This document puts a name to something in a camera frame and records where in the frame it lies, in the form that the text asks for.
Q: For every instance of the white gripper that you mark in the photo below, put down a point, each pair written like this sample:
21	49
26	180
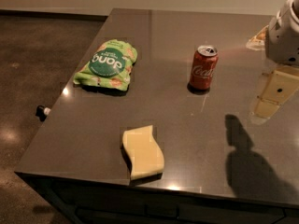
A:
282	42

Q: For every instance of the dark counter drawer front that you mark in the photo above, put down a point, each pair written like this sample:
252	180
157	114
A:
87	202

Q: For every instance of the yellow sponge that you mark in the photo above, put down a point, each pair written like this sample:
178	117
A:
143	151

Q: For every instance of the green chip bag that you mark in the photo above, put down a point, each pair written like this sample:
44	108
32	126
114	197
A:
110	66

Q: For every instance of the red coke can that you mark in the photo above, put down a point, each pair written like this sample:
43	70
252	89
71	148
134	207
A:
204	62

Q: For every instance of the small black floor object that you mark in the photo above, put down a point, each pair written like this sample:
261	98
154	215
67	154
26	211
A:
42	112

